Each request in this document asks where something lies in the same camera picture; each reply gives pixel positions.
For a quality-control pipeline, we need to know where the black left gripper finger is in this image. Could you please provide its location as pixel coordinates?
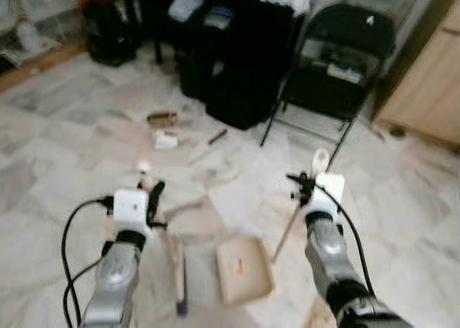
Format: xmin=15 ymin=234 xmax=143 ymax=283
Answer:
xmin=146 ymin=181 xmax=166 ymax=222

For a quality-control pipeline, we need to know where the wooden handle broom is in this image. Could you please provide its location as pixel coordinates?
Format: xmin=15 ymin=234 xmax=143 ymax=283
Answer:
xmin=137 ymin=160 xmax=189 ymax=318

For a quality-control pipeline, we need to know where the beige long handle dustpan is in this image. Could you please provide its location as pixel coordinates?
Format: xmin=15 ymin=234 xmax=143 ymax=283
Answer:
xmin=216 ymin=150 xmax=331 ymax=306

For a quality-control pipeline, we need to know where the small white carton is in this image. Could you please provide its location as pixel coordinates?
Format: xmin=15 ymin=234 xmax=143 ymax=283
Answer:
xmin=153 ymin=130 xmax=179 ymax=150

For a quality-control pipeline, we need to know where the open brown cardboard box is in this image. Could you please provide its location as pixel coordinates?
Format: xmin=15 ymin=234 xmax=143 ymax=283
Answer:
xmin=147 ymin=111 xmax=179 ymax=127

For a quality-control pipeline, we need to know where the black stick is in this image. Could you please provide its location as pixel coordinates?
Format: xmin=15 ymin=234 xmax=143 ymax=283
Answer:
xmin=208 ymin=129 xmax=229 ymax=145

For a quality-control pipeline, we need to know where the large black bag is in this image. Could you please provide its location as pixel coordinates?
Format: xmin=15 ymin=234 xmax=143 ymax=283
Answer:
xmin=205 ymin=15 xmax=297 ymax=131

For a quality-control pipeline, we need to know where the white blue flat box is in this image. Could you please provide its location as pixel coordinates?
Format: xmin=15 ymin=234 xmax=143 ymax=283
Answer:
xmin=325 ymin=60 xmax=365 ymax=86

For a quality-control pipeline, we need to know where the light wood drawer cabinet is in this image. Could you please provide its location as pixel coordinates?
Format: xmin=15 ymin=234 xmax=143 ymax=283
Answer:
xmin=374 ymin=0 xmax=460 ymax=147

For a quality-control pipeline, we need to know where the black folding chair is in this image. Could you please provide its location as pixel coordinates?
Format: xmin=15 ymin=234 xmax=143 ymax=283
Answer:
xmin=260 ymin=3 xmax=397 ymax=172

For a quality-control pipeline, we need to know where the black canister vacuum cleaner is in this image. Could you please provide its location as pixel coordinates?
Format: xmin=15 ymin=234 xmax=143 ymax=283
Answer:
xmin=80 ymin=0 xmax=141 ymax=66

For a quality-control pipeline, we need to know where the long brown cardboard box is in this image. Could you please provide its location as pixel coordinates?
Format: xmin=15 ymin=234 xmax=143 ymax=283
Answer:
xmin=0 ymin=40 xmax=87 ymax=95

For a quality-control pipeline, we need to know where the grey blue BitRobot bag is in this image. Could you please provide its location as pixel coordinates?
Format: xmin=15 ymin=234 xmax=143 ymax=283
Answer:
xmin=205 ymin=4 xmax=238 ymax=30

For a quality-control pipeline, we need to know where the folded white garment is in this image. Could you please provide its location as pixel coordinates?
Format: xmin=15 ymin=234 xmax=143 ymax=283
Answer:
xmin=167 ymin=0 xmax=206 ymax=23

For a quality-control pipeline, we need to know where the clear plastic jug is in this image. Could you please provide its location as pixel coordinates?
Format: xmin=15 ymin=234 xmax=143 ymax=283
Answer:
xmin=16 ymin=17 xmax=44 ymax=52

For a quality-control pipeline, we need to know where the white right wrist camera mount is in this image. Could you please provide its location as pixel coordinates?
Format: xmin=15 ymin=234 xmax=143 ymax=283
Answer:
xmin=314 ymin=172 xmax=346 ymax=215

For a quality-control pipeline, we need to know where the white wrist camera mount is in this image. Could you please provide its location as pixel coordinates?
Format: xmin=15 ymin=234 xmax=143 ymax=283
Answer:
xmin=114 ymin=189 xmax=150 ymax=234
xmin=314 ymin=172 xmax=346 ymax=215

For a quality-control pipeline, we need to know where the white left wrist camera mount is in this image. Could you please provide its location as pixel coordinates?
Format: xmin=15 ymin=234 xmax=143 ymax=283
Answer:
xmin=114 ymin=189 xmax=150 ymax=234

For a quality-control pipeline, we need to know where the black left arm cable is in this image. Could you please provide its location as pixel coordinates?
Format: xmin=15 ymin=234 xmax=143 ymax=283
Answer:
xmin=61 ymin=197 xmax=116 ymax=327

